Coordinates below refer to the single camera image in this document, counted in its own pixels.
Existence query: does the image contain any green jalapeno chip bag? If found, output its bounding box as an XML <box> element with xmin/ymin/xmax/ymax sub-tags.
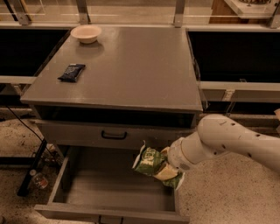
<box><xmin>132</xmin><ymin>143</ymin><xmax>185</xmax><ymax>191</ymax></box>

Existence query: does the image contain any open grey lower drawer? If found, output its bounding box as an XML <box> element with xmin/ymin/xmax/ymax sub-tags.
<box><xmin>35</xmin><ymin>147</ymin><xmax>189</xmax><ymax>224</ymax></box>

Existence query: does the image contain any grey railing post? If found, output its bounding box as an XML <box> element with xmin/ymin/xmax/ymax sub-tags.
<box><xmin>173</xmin><ymin>0</ymin><xmax>186</xmax><ymax>28</ymax></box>
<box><xmin>12</xmin><ymin>0</ymin><xmax>32</xmax><ymax>25</ymax></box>
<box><xmin>76</xmin><ymin>0</ymin><xmax>90</xmax><ymax>25</ymax></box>

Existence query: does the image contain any black metal stand leg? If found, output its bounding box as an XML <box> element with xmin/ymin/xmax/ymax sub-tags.
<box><xmin>17</xmin><ymin>139</ymin><xmax>47</xmax><ymax>197</ymax></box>

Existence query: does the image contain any clear plastic bottle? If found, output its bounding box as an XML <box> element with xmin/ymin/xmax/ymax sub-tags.
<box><xmin>29</xmin><ymin>169</ymin><xmax>48</xmax><ymax>189</ymax></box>

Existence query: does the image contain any closed grey upper drawer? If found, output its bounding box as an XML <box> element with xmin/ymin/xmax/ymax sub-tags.
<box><xmin>36</xmin><ymin>120</ymin><xmax>193</xmax><ymax>151</ymax></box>

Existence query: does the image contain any grey drawer cabinet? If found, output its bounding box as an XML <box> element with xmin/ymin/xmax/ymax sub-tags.
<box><xmin>19</xmin><ymin>25</ymin><xmax>204</xmax><ymax>224</ymax></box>

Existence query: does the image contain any dark blue snack packet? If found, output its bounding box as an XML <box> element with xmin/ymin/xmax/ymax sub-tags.
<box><xmin>59</xmin><ymin>64</ymin><xmax>86</xmax><ymax>82</ymax></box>

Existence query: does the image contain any black cable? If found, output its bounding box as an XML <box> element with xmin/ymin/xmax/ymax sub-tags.
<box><xmin>4</xmin><ymin>105</ymin><xmax>60</xmax><ymax>167</ymax></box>

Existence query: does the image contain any cream ceramic bowl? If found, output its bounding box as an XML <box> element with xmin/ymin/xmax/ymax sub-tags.
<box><xmin>70</xmin><ymin>24</ymin><xmax>102</xmax><ymax>44</ymax></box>

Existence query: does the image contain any black drawer handle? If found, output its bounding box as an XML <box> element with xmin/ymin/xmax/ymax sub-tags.
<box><xmin>101</xmin><ymin>130</ymin><xmax>127</xmax><ymax>140</ymax></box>

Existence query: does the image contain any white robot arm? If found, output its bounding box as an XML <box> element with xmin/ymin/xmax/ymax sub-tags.
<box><xmin>155</xmin><ymin>114</ymin><xmax>280</xmax><ymax>181</ymax></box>

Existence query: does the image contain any wooden cabinet with white top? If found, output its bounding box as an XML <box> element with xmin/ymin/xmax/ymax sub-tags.
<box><xmin>209</xmin><ymin>0</ymin><xmax>279</xmax><ymax>24</ymax></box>

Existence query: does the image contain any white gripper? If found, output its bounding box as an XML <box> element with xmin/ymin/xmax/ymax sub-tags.
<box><xmin>154</xmin><ymin>137</ymin><xmax>193</xmax><ymax>181</ymax></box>

